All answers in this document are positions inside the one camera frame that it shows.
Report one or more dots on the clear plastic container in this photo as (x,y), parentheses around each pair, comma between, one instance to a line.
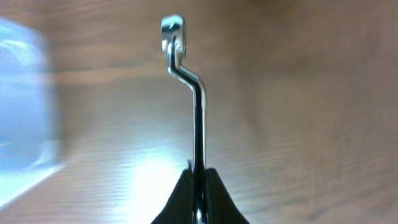
(30,123)

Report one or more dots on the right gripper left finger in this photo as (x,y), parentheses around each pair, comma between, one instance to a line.
(179,207)

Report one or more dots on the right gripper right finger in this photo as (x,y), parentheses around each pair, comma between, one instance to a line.
(220,206)

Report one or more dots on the silver offset wrench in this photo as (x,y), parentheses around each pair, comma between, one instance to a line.
(173,29)

